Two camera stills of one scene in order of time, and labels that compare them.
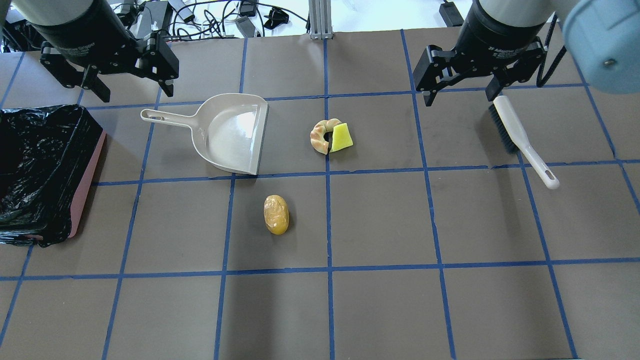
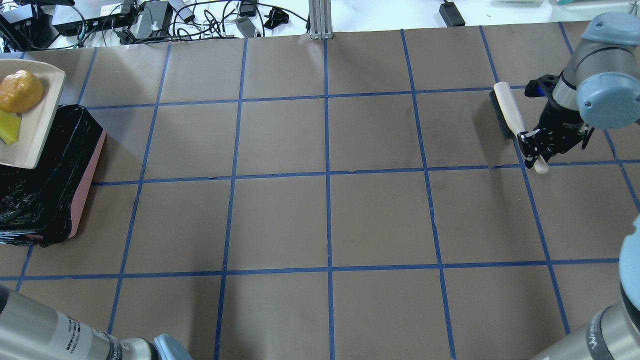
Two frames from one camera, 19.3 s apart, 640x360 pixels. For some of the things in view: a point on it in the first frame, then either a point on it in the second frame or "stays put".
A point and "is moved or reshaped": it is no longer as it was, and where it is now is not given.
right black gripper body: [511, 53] -> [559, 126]
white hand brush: [517, 141] is moved or reshaped
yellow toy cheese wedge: [341, 137] -> [10, 125]
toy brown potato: [276, 214] -> [21, 91]
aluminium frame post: [320, 19] stays put
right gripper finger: [519, 71] -> [549, 152]
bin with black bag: [48, 156] stays put
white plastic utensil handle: [228, 128] -> [27, 152]
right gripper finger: [433, 72] -> [531, 143]
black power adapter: [450, 14] stays put
